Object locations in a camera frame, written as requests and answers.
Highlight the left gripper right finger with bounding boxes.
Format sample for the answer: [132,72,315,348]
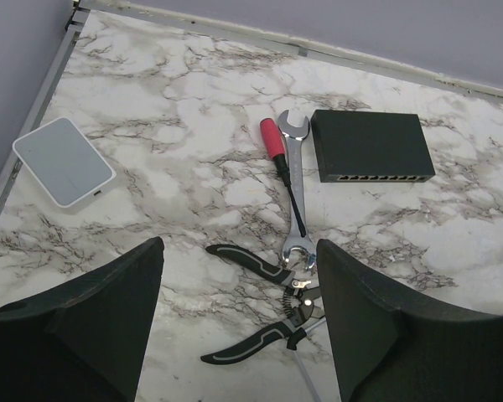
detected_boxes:
[317,240,503,401]

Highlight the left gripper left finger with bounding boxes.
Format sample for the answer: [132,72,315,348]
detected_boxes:
[0,237,164,401]

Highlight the black box rear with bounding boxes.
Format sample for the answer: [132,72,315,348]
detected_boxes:
[311,110,435,183]

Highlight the silver wrench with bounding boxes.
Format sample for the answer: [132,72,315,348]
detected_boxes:
[277,110,316,271]

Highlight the thin white cable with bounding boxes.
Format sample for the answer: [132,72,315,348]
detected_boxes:
[293,316,326,402]

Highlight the black grey handled pliers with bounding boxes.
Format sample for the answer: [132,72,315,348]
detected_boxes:
[200,244,326,366]

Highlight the red handled screwdriver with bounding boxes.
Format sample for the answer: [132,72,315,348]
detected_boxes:
[260,118,307,237]

